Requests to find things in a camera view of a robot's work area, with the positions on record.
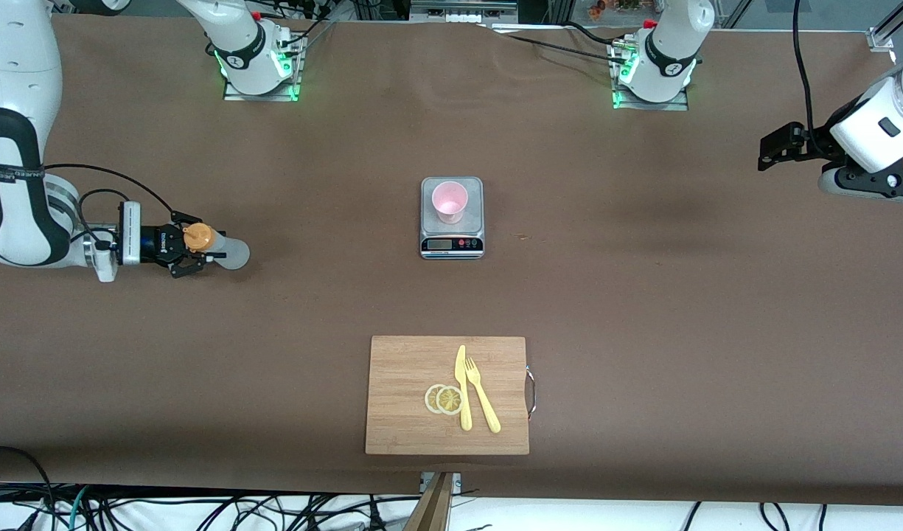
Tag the lemon slice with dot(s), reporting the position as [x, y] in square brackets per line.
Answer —
[430, 399]
[449, 400]

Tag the clear sauce bottle orange cap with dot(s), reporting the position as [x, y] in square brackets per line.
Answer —
[230, 254]

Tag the yellow plastic fork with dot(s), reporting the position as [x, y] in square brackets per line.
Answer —
[488, 413]

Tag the yellow plastic knife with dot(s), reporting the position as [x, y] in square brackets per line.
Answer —
[466, 413]

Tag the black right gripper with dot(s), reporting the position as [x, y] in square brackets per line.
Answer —
[153, 243]

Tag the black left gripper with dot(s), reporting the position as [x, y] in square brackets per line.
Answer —
[814, 142]

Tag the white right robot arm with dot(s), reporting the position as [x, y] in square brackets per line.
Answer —
[16, 66]

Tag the aluminium frame corner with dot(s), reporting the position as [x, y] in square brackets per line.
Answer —
[882, 38]

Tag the silver digital kitchen scale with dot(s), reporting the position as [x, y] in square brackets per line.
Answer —
[475, 225]

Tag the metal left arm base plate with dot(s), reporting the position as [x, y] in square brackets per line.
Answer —
[672, 106]

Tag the wooden post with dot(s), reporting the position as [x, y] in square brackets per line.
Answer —
[433, 509]

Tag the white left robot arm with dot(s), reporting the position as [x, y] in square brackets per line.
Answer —
[672, 44]

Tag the small metal bracket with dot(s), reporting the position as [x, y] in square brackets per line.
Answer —
[457, 483]

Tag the pink plastic cup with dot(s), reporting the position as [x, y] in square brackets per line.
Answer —
[450, 199]

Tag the wooden cutting board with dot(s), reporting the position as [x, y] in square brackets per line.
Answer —
[399, 383]

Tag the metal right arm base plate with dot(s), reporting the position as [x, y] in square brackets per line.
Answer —
[274, 95]

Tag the white power strip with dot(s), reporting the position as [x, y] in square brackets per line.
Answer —
[464, 18]

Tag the brown table cover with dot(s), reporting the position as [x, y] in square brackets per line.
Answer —
[643, 295]

